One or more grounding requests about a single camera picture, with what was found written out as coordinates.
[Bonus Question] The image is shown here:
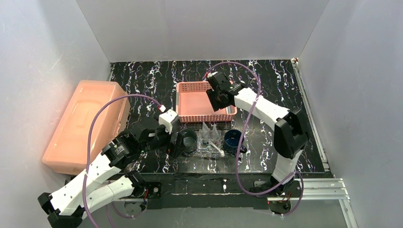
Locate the white toothpaste tube blue cap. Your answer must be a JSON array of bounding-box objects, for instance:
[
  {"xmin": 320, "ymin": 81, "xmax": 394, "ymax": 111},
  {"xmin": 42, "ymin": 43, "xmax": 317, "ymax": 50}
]
[{"xmin": 201, "ymin": 122, "xmax": 210, "ymax": 144}]

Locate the dark blue mug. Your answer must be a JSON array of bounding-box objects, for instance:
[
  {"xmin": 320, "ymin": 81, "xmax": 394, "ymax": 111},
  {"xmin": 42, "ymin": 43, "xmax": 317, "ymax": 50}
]
[{"xmin": 223, "ymin": 129, "xmax": 247, "ymax": 156}]

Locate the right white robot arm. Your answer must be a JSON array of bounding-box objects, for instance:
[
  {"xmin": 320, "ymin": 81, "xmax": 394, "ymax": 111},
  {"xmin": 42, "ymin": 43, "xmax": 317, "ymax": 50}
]
[{"xmin": 206, "ymin": 72, "xmax": 309, "ymax": 189}]

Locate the clear textured oval tray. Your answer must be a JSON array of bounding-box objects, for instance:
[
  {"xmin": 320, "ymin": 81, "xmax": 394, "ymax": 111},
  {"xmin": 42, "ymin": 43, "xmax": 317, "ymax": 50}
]
[{"xmin": 190, "ymin": 126, "xmax": 244, "ymax": 158}]

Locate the clear textured acrylic holder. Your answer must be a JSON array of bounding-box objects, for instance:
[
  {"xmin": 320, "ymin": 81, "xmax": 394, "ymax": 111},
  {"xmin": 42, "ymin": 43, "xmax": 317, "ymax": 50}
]
[{"xmin": 197, "ymin": 129, "xmax": 223, "ymax": 157}]

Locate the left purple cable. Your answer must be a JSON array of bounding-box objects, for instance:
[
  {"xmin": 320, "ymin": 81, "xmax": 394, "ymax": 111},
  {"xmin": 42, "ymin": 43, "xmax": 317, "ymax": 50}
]
[{"xmin": 82, "ymin": 94, "xmax": 166, "ymax": 228}]

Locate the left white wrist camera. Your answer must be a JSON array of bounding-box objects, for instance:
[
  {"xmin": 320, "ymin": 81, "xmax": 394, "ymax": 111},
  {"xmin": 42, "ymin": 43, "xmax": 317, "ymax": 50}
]
[{"xmin": 158, "ymin": 105, "xmax": 180, "ymax": 134}]

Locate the pink perforated plastic basket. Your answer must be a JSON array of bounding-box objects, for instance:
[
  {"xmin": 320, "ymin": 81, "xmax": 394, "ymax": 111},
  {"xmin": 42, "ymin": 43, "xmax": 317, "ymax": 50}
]
[{"xmin": 175, "ymin": 81, "xmax": 238, "ymax": 123}]

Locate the purple cable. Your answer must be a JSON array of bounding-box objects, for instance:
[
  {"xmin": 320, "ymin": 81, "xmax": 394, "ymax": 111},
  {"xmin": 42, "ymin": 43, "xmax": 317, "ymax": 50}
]
[
  {"xmin": 82, "ymin": 94, "xmax": 166, "ymax": 228},
  {"xmin": 204, "ymin": 61, "xmax": 305, "ymax": 218}
]

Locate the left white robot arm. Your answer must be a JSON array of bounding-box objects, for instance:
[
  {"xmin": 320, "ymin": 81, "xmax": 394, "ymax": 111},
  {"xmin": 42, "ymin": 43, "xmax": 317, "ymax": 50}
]
[{"xmin": 38, "ymin": 125, "xmax": 185, "ymax": 228}]

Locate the white toothbrush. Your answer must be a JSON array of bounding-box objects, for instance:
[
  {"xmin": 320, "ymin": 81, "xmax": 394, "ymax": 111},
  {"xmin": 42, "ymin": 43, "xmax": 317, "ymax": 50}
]
[{"xmin": 210, "ymin": 142, "xmax": 225, "ymax": 157}]

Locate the dark green mug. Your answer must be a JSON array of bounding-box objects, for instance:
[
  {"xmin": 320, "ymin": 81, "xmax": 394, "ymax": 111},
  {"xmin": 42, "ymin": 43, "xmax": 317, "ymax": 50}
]
[{"xmin": 181, "ymin": 129, "xmax": 197, "ymax": 154}]

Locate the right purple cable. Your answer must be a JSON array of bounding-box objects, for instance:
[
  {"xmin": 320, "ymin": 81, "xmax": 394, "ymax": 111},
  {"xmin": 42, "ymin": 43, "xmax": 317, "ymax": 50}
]
[{"xmin": 204, "ymin": 61, "xmax": 305, "ymax": 218}]

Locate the aluminium frame rail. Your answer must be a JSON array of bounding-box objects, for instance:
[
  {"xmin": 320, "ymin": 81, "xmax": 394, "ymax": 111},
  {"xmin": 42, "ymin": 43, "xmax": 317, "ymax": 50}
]
[{"xmin": 62, "ymin": 178, "xmax": 351, "ymax": 202}]

